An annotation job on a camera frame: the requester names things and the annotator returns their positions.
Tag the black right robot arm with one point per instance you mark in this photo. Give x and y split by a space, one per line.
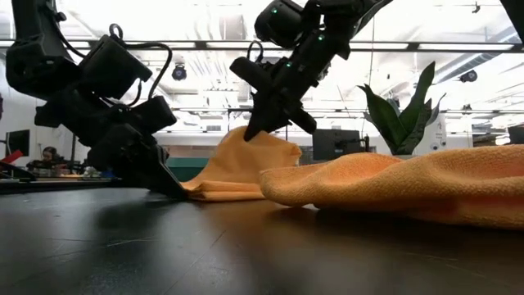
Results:
348 16

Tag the black ceiling camera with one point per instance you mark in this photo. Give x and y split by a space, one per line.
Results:
179 73
468 76

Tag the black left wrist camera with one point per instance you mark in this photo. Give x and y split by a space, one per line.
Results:
114 67

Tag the person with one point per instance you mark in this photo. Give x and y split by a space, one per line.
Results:
50 153

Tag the red object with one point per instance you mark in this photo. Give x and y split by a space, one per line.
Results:
11 157

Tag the white machine housing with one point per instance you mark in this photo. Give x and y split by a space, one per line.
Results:
440 139

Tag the green snake plant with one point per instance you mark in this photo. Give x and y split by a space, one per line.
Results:
399 127

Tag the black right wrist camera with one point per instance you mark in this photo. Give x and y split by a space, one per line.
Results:
280 22

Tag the black angled stand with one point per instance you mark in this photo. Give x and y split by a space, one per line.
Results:
16 171

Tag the black computer monitor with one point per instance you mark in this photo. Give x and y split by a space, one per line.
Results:
17 142
516 137
335 143

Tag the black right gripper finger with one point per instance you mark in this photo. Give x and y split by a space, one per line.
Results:
278 112
260 119

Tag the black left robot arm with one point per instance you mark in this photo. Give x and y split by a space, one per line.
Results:
37 61

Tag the dark orange microfiber towel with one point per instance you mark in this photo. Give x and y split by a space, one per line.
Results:
389 184

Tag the teal plastic bin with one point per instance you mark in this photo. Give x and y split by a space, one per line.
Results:
188 169

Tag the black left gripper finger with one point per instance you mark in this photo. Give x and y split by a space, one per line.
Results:
147 176
165 172

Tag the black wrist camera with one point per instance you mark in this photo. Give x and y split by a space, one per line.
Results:
114 67
280 22

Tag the light orange microfiber towel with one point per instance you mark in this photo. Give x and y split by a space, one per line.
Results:
237 168

